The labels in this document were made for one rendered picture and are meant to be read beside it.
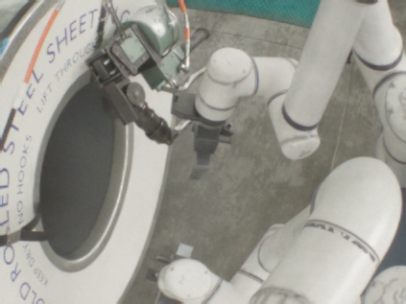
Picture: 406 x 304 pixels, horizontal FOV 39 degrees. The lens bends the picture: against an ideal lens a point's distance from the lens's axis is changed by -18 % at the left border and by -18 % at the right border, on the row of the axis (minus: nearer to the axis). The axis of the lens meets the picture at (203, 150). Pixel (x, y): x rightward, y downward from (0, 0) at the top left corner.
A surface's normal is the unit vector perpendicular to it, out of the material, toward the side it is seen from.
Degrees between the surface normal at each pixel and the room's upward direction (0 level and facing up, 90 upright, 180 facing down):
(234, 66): 22
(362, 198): 9
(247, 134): 0
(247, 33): 0
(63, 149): 32
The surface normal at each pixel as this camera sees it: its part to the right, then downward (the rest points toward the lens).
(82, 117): -0.38, 0.52
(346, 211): -0.31, -0.51
